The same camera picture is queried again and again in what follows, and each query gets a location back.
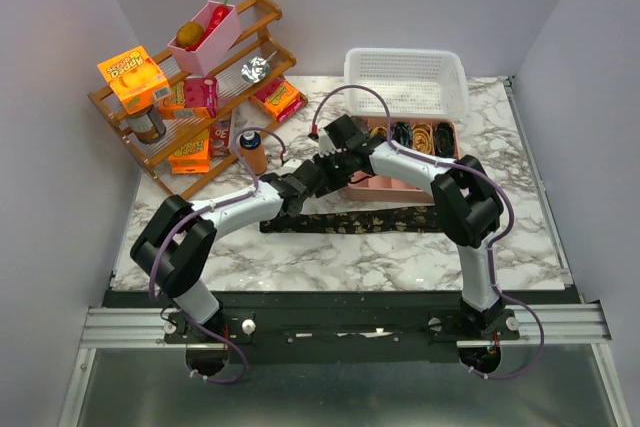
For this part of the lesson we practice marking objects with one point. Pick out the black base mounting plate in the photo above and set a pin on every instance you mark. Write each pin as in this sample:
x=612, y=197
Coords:
x=315, y=327

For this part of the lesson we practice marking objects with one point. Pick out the yellow rolled tie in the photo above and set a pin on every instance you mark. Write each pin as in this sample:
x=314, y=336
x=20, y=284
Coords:
x=380, y=131
x=423, y=138

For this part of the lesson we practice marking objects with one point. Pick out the orange Scrub Daddy box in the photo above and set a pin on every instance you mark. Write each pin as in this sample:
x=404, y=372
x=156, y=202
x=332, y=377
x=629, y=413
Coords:
x=136, y=79

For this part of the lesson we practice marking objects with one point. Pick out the orange pump bottle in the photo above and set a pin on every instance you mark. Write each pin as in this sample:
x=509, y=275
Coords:
x=253, y=152

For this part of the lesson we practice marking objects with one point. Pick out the red small carton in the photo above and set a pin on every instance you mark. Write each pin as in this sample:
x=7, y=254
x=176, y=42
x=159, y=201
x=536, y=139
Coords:
x=220, y=135

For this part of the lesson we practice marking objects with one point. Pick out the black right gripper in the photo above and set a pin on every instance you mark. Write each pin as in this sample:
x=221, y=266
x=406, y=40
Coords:
x=330, y=184

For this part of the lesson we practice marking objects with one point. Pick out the red chili pepper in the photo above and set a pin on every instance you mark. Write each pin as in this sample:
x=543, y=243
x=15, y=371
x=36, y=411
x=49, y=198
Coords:
x=218, y=15

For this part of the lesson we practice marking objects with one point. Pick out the white perforated plastic basket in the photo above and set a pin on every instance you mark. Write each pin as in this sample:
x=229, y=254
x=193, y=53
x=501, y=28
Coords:
x=415, y=83

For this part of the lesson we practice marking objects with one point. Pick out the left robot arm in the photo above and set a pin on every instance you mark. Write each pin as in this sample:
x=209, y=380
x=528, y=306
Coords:
x=175, y=244

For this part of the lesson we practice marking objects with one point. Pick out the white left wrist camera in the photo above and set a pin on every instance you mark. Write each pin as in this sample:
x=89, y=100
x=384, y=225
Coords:
x=290, y=166

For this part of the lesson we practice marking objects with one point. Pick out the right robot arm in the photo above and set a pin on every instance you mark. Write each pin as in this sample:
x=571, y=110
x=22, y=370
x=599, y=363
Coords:
x=467, y=204

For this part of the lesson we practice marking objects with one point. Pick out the orange box bottom shelf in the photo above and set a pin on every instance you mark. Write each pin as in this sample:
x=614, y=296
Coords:
x=192, y=157

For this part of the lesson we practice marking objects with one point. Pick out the dark glass jar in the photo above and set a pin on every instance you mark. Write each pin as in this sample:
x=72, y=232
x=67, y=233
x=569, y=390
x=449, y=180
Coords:
x=147, y=125

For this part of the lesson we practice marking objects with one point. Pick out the silver metal scoop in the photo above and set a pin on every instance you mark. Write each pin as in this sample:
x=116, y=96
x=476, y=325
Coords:
x=256, y=69

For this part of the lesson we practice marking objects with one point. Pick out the black gold floral tie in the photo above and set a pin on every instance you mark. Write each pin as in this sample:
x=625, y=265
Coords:
x=413, y=219

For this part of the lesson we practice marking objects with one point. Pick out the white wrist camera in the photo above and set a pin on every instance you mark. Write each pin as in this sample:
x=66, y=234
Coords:
x=330, y=141
x=290, y=166

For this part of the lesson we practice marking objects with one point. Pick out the aluminium rail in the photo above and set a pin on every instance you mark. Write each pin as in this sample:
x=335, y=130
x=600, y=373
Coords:
x=550, y=322

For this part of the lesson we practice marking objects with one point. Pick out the wooden tiered shelf rack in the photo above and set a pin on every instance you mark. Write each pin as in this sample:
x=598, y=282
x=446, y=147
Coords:
x=255, y=40

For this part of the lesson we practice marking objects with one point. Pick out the brown blue rolled tie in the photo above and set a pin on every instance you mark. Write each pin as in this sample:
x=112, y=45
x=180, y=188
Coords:
x=361, y=124

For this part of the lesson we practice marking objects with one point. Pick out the black gold rolled tie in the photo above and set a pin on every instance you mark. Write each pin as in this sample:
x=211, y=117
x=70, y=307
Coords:
x=444, y=140

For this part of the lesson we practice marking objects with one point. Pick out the pink divided organizer box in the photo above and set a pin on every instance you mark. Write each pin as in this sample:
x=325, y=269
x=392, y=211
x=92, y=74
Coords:
x=364, y=187

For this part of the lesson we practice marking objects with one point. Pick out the dark blue rolled tie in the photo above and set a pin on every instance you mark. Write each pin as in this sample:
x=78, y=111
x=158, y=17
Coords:
x=402, y=133

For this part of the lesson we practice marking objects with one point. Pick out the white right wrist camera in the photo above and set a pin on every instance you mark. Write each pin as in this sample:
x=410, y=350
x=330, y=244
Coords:
x=330, y=141

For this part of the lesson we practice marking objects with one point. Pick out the brown round fruit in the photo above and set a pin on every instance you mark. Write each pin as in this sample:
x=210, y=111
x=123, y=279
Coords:
x=189, y=35

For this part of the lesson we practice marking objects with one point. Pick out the pink orange sponge box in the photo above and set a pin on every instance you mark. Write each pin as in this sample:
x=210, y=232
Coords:
x=192, y=98

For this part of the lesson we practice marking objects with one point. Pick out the orange pink box right shelf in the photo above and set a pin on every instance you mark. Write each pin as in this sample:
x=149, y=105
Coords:
x=279, y=100

